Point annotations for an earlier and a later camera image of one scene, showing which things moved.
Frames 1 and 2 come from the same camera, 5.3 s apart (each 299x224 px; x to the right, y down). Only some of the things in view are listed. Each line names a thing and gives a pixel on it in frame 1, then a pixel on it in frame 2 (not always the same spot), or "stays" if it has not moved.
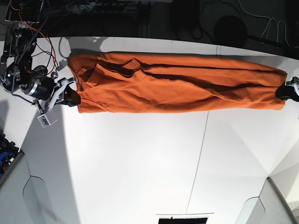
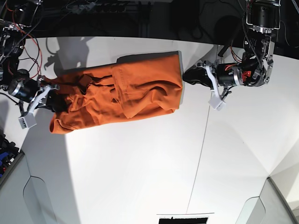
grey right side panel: (270, 207) stays
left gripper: (46, 104) -> (57, 102)
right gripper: (288, 92) -> (194, 74)
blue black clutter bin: (10, 155) stays
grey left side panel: (24, 198) stays
